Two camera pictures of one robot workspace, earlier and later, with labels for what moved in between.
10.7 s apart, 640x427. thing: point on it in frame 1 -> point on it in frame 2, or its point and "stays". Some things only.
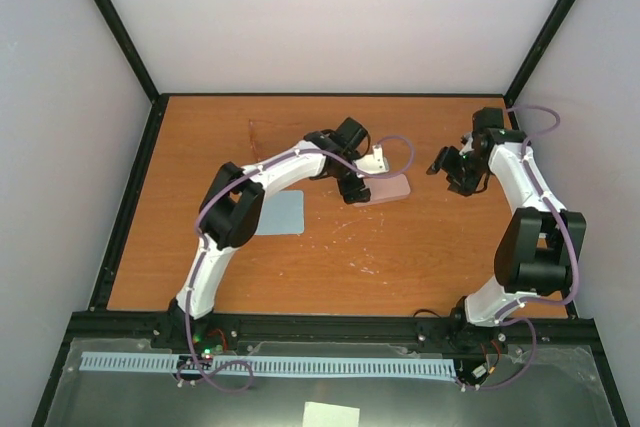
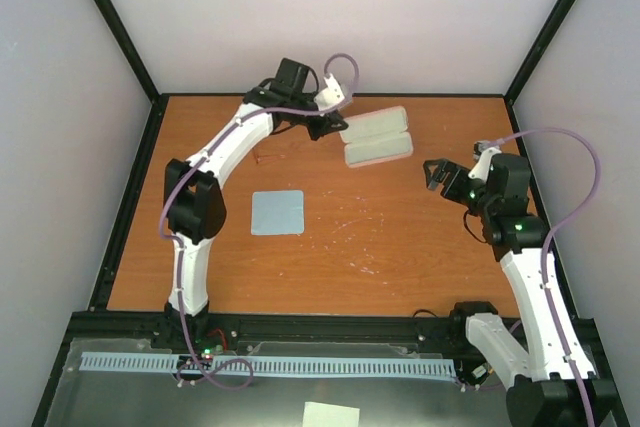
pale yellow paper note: x=330 y=415 stays
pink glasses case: x=387 y=189 -> x=376 y=137
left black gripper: x=355 y=196 -> x=332 y=119
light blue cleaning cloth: x=283 y=214 stays
